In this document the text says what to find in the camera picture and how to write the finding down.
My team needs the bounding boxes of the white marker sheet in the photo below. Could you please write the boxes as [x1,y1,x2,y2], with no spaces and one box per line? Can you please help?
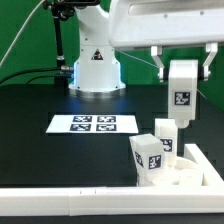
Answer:
[46,115,138,134]

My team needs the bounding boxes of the grey cable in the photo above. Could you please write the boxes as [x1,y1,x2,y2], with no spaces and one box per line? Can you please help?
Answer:
[0,0,47,68]

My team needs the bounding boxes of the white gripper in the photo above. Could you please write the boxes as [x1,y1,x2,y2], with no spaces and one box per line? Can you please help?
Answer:
[108,0,224,81]

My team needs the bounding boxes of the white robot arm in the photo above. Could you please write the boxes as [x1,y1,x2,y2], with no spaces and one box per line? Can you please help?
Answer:
[72,0,224,94]

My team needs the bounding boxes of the white L-shaped barrier wall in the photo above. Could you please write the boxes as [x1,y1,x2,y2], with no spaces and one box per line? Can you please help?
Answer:
[0,144,224,216]

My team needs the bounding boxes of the black cable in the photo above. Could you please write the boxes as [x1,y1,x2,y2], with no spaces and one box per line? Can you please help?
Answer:
[0,67,73,86]

